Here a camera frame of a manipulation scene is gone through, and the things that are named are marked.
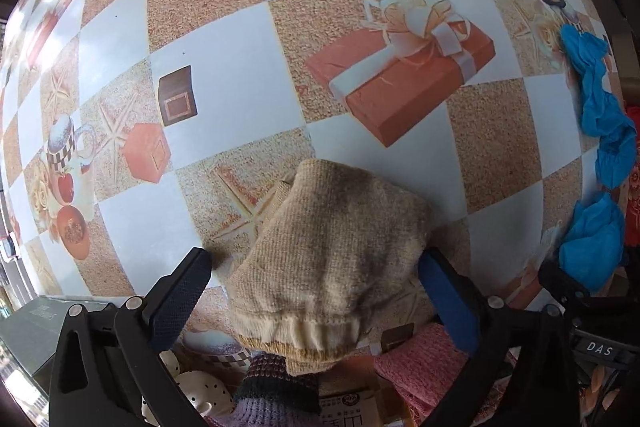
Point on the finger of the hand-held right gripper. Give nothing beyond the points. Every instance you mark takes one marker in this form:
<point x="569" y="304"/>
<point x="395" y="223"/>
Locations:
<point x="560" y="279"/>

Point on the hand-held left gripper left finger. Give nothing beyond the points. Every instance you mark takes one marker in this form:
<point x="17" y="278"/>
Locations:
<point x="175" y="307"/>

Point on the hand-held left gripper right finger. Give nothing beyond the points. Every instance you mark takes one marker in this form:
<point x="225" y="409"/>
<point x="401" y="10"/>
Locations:
<point x="447" y="307"/>

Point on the blue shoe cover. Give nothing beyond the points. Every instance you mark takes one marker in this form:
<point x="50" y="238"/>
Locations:
<point x="600" y="107"/>
<point x="590" y="237"/>

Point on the pink knit sock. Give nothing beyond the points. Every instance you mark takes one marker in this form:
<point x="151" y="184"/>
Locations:
<point x="425" y="357"/>

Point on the white polka dot scrunchie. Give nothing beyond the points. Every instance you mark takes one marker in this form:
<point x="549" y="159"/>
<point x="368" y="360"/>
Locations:
<point x="200" y="389"/>

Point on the grey cardboard box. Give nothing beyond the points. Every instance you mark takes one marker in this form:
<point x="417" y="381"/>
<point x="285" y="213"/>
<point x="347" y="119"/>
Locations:
<point x="45" y="332"/>

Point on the beige knit sock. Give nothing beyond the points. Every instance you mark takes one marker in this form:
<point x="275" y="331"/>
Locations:
<point x="325" y="247"/>

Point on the purple knit sock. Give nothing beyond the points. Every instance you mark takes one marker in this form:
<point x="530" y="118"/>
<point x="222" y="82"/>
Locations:
<point x="280" y="387"/>

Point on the red patterned cardboard box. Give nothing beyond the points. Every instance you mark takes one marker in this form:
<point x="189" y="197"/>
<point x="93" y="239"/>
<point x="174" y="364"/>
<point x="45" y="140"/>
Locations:
<point x="350" y="407"/>

